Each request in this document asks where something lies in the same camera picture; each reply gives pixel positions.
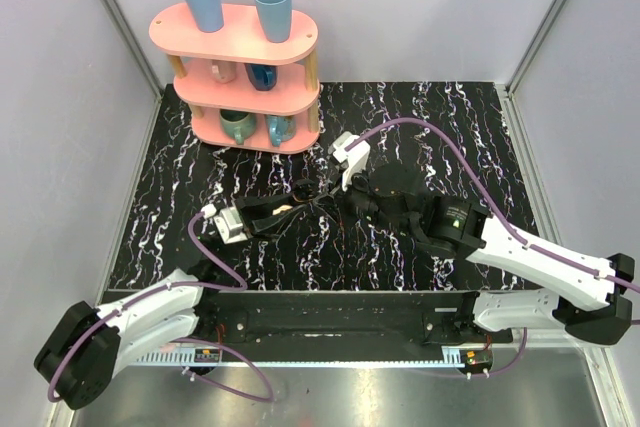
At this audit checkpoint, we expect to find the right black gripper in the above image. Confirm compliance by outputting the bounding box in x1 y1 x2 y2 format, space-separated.
313 162 417 239

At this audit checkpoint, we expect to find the beige earbud charging case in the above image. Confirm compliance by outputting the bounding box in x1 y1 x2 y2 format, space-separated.
272 204 293 215

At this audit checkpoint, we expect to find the black earbud charging case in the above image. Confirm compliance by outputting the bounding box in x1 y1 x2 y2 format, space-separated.
291 179 319 204

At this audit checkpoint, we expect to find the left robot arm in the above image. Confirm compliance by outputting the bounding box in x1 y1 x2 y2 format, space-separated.
34 193 306 410

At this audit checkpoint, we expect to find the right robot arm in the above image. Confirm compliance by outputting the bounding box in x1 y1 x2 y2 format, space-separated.
327 164 635 346

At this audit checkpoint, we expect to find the blue butterfly mug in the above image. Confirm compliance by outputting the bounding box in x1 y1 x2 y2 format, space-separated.
265 115 297 147

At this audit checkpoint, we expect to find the green ceramic mug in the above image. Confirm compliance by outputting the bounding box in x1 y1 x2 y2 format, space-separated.
219 109 257 145

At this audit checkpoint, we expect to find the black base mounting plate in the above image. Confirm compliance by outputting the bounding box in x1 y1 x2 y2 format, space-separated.
192 291 513 364

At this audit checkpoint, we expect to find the pink three-tier wooden shelf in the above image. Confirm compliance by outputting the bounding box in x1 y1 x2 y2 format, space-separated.
149 3 320 154

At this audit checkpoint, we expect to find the dark blue mug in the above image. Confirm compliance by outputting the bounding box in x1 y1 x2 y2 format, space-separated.
245 63 277 91

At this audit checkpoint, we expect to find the pink mug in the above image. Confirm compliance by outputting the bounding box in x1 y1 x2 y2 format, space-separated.
210 60 237 84

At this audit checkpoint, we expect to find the left controller board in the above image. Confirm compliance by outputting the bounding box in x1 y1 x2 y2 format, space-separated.
194 347 221 364

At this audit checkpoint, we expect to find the controller board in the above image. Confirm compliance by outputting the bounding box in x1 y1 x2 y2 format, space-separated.
194 347 221 364
463 349 493 369

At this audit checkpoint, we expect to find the right controller board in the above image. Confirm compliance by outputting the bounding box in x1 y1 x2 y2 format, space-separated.
463 349 493 369

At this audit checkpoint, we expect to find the short light blue cup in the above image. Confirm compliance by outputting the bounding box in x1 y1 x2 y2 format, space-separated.
254 0 292 43

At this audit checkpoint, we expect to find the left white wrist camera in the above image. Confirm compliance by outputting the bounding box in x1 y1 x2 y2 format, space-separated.
201 204 249 244

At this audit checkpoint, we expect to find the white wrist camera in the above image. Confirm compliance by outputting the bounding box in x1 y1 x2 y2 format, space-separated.
328 131 371 191
201 204 249 244

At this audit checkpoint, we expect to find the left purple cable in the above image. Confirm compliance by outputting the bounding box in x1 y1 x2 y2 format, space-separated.
47 211 276 403

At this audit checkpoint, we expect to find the purple cable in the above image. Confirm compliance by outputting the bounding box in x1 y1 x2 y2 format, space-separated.
344 117 640 378
47 211 276 403

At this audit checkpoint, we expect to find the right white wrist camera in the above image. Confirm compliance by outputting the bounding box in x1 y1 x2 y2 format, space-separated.
328 131 371 191

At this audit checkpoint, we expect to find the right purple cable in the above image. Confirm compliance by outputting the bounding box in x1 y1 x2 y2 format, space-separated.
344 117 640 378

